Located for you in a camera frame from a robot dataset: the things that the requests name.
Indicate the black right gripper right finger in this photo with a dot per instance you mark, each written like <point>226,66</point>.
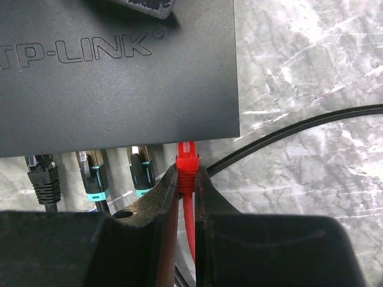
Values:
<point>247,249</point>

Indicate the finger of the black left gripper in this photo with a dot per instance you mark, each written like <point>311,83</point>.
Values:
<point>160,9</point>

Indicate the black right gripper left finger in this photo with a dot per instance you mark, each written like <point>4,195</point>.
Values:
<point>133,247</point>

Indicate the black network switch box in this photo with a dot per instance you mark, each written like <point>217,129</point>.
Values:
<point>81,75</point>

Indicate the black cable teal plugs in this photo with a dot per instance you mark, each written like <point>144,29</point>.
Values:
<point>94,177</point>

